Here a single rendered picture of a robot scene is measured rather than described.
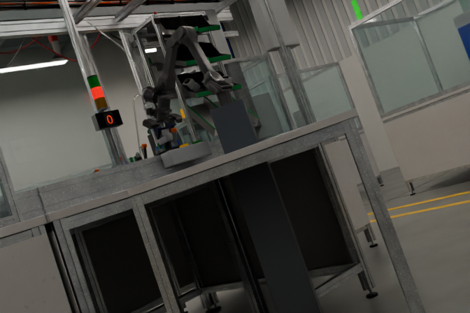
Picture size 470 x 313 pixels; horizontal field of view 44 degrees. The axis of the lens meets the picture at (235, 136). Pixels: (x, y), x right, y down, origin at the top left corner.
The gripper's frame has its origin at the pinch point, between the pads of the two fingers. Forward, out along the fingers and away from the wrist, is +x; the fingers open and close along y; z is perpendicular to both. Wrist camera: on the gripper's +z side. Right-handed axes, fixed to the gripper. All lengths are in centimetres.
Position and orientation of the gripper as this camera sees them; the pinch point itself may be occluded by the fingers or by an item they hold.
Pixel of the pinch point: (161, 131)
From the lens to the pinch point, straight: 264.7
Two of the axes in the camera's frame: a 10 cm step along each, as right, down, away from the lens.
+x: -1.0, 9.3, 3.6
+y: -7.0, 1.9, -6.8
